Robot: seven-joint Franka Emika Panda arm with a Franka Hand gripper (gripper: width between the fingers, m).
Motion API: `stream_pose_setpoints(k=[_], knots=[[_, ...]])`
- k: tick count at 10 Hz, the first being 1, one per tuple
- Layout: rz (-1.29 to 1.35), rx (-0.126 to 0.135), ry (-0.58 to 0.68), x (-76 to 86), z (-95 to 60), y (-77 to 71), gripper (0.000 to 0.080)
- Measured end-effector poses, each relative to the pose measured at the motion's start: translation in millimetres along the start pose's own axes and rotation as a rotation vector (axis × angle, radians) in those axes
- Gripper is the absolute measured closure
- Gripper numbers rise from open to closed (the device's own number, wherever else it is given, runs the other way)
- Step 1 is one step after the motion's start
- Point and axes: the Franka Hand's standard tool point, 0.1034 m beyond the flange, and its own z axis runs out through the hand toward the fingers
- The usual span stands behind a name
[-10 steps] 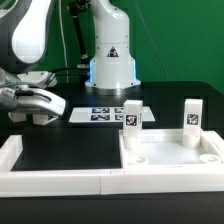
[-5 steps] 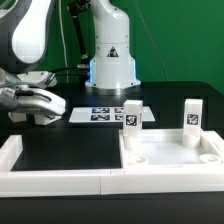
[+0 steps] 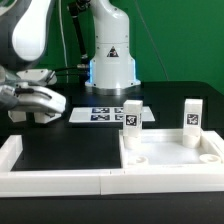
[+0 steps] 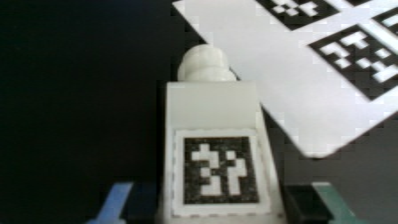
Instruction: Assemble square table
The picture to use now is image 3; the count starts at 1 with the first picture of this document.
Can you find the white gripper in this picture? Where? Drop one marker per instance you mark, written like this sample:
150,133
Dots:
28,91

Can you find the white square table top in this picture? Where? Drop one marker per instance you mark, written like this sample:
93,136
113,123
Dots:
164,147

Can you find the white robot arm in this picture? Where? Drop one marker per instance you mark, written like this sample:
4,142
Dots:
24,26

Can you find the white fiducial marker sheet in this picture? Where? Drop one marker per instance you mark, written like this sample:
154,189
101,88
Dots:
96,114

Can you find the white U-shaped fence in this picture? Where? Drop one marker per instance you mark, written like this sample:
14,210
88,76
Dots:
153,179

